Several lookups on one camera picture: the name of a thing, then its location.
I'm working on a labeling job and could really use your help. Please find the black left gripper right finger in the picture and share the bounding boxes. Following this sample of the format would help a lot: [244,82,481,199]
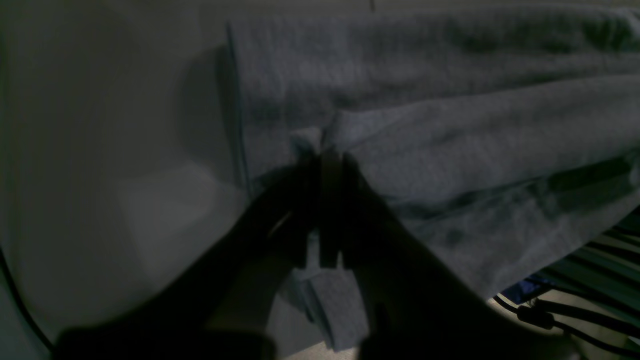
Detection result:
[342,155,581,360]

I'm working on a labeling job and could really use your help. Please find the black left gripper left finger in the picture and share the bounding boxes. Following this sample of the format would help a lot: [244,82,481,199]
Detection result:
[52,156,320,360]

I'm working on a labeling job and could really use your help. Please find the grey T-shirt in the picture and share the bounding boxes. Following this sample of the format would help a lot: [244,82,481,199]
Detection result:
[227,5,640,353]

